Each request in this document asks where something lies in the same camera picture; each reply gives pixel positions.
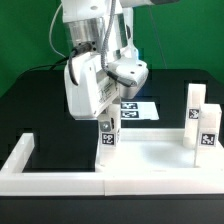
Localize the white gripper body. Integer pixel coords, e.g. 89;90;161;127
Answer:
64;53;119;119

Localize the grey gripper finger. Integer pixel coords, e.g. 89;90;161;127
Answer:
98;118;111;132

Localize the white desk top tray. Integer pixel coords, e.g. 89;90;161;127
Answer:
95;128;224;173

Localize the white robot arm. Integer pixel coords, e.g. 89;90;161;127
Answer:
61;0;179;132

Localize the fiducial marker sheet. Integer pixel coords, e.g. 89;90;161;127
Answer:
121;102;159;120

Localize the black cable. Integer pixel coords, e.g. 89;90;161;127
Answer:
13;54;73;84

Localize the white cable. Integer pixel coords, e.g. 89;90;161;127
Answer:
48;4;69;61

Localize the white U-shaped fence frame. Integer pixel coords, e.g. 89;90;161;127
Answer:
0;133;224;196

